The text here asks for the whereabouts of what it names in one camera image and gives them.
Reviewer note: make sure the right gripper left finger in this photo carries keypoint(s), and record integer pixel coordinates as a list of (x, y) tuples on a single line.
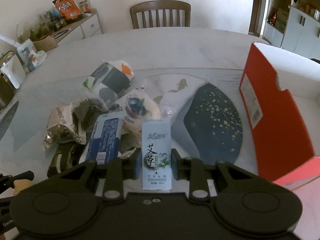
[(117, 171)]

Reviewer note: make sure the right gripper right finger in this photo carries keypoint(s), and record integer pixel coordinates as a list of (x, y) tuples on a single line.
[(194, 171)]

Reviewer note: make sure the white mugwort product box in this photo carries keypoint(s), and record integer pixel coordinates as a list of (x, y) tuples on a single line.
[(156, 155)]

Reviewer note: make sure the white tissue paper pack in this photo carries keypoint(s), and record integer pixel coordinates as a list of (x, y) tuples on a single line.
[(108, 81)]

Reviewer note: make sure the blue white snack pouch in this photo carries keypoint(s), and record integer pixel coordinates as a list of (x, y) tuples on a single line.
[(103, 145)]

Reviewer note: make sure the dark blue speckled placemat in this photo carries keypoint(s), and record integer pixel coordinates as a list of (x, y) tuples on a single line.
[(214, 125)]

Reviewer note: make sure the black striped snack packet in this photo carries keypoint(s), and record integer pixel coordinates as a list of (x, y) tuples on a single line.
[(66, 156)]

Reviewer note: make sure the blueberry bread package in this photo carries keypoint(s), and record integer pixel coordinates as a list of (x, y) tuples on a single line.
[(138, 107)]

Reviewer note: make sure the dark green snack packet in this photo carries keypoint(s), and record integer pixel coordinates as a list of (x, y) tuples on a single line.
[(88, 110)]

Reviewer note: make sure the silver foil snack bag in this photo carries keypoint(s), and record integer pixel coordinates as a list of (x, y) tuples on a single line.
[(64, 126)]

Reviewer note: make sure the red cardboard box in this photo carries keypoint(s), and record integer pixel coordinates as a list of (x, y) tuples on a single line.
[(280, 92)]

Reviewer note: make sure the tissue pack at table edge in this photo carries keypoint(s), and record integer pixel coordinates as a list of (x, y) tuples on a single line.
[(30, 56)]

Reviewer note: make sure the white side cabinet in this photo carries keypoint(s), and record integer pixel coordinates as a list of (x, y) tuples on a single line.
[(87, 27)]

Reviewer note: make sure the brown cardboard box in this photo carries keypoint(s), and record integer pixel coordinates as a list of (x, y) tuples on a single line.
[(45, 44)]

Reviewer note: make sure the white kettle appliance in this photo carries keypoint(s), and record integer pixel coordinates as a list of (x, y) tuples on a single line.
[(12, 69)]

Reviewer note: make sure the wooden dining chair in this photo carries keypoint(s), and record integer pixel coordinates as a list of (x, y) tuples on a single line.
[(161, 13)]

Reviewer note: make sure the orange snack bag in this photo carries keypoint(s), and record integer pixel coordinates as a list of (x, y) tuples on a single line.
[(67, 9)]

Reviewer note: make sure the white wall cabinet unit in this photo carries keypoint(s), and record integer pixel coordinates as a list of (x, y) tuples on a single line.
[(293, 25)]

